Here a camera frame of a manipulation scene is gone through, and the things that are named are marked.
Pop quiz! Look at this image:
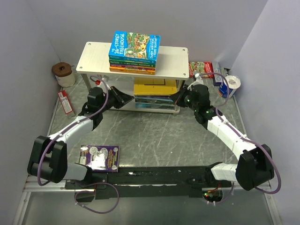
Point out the yellow book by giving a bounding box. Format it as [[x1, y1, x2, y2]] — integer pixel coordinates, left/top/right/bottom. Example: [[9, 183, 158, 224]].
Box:
[[134, 77, 182, 96]]

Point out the blue white box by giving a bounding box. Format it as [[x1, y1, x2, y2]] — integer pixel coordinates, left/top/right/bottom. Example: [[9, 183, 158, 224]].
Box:
[[212, 62, 223, 86]]

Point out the white two-tier shelf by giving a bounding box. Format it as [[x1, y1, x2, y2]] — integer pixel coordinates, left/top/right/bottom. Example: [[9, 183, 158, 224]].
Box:
[[76, 41, 190, 114]]

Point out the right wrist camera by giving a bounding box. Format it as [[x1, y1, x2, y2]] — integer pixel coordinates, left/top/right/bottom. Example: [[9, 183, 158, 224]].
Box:
[[187, 73, 204, 90]]

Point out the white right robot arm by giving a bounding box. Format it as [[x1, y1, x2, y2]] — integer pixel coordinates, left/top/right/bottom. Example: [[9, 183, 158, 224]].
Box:
[[170, 84, 274, 191]]

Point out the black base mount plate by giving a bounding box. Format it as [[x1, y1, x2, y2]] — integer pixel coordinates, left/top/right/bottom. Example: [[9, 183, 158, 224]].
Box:
[[63, 166, 232, 200]]

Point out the Charlie Chocolate Factory book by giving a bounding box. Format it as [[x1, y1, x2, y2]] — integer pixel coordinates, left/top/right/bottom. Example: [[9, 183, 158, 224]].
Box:
[[110, 65, 155, 71]]

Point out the brown twine spool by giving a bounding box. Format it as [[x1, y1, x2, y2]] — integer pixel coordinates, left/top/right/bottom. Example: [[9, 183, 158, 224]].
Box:
[[52, 62, 76, 87]]

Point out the orange Treehouse book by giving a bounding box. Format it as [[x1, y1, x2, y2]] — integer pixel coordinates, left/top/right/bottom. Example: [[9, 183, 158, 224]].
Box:
[[109, 67, 155, 75]]

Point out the green 104-Storey Treehouse book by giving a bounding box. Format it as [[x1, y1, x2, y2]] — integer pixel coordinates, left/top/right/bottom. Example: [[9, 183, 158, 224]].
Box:
[[109, 59, 156, 68]]

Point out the red small box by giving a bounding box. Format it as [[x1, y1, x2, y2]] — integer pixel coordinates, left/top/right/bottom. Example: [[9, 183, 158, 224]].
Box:
[[57, 90, 75, 117]]

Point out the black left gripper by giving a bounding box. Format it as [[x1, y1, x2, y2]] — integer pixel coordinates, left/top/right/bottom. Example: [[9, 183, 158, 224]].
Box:
[[99, 86, 135, 113]]

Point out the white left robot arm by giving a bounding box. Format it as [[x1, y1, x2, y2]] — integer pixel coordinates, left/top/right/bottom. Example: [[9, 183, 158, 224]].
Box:
[[27, 86, 134, 188]]

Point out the purple comic book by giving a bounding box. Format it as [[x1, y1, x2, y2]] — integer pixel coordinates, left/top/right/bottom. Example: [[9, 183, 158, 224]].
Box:
[[79, 145, 120, 173]]

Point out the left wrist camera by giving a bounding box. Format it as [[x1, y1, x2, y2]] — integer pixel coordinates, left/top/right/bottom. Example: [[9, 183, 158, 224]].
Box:
[[91, 75, 111, 90]]

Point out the aluminium rail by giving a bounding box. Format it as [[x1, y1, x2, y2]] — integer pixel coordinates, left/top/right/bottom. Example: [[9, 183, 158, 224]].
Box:
[[11, 170, 284, 225]]

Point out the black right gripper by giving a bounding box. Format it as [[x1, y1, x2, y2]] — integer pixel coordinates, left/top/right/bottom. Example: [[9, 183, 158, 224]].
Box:
[[170, 84, 198, 112]]

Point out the red game box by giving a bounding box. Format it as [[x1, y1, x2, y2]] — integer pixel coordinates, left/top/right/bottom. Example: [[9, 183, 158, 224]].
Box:
[[188, 61, 213, 78]]

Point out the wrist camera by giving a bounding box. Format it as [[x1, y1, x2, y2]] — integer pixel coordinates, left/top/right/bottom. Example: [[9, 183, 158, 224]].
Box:
[[187, 73, 204, 90], [91, 75, 111, 90]]

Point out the stack of dark books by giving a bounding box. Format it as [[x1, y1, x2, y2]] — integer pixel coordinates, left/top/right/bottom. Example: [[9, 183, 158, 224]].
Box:
[[135, 96, 175, 110]]

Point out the blue 26-Storey Treehouse book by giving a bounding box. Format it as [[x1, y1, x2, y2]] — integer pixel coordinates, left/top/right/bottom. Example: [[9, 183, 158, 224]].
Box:
[[108, 31, 161, 64]]

